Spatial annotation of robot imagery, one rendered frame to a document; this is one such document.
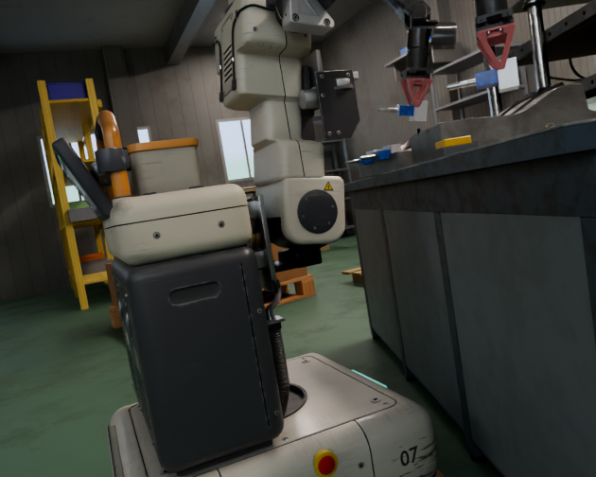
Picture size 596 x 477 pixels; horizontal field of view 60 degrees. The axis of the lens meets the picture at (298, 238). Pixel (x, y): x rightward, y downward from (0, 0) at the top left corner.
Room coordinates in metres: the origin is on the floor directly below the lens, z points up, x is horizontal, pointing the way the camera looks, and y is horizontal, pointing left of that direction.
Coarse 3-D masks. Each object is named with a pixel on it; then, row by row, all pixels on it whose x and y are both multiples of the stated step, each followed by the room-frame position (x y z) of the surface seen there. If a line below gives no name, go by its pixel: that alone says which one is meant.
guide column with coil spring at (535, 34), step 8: (536, 0) 2.19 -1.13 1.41; (528, 8) 2.21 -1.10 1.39; (536, 8) 2.19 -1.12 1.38; (528, 16) 2.22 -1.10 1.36; (536, 16) 2.19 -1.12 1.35; (536, 24) 2.19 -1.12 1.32; (536, 32) 2.19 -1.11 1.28; (536, 40) 2.20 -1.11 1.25; (544, 40) 2.19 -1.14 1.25; (536, 48) 2.20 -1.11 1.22; (544, 48) 2.19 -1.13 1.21; (536, 56) 2.20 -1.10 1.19; (544, 56) 2.19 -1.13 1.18; (536, 64) 2.20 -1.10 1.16; (544, 64) 2.19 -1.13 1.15; (536, 72) 2.21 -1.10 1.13; (544, 72) 2.19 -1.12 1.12; (536, 80) 2.22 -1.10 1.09; (544, 80) 2.19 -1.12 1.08; (536, 88) 2.23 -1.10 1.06
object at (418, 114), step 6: (426, 102) 1.43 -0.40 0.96; (378, 108) 1.46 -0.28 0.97; (384, 108) 1.45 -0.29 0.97; (390, 108) 1.45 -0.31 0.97; (396, 108) 1.46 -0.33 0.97; (402, 108) 1.44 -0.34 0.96; (408, 108) 1.44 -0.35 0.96; (414, 108) 1.44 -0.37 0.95; (420, 108) 1.44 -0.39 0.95; (426, 108) 1.44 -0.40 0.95; (396, 114) 1.47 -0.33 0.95; (402, 114) 1.44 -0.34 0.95; (408, 114) 1.44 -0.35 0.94; (414, 114) 1.44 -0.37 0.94; (420, 114) 1.44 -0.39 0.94; (426, 114) 1.44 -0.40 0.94; (414, 120) 1.44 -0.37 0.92; (420, 120) 1.44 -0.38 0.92; (426, 120) 1.44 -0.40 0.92
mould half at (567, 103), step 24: (552, 96) 1.30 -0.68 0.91; (576, 96) 1.30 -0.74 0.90; (456, 120) 1.28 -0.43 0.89; (480, 120) 1.29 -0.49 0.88; (504, 120) 1.29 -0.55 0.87; (528, 120) 1.29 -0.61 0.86; (552, 120) 1.30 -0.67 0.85; (576, 120) 1.30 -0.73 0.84; (432, 144) 1.35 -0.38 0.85; (480, 144) 1.29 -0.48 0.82
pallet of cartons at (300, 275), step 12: (276, 252) 3.93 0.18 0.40; (108, 264) 4.04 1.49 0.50; (108, 276) 4.09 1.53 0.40; (276, 276) 3.91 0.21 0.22; (288, 276) 3.96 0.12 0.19; (300, 276) 4.02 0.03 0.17; (312, 276) 4.07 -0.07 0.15; (288, 288) 4.41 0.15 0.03; (300, 288) 4.04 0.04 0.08; (312, 288) 4.06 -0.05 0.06; (288, 300) 3.94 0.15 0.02; (120, 324) 4.04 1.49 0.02
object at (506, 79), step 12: (516, 60) 0.99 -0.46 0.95; (480, 72) 1.02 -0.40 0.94; (492, 72) 1.01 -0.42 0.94; (504, 72) 1.00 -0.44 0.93; (516, 72) 0.99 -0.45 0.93; (456, 84) 1.05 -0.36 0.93; (468, 84) 1.04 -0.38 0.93; (480, 84) 1.02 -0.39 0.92; (492, 84) 1.01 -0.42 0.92; (504, 84) 1.00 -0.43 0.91; (516, 84) 0.99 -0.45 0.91
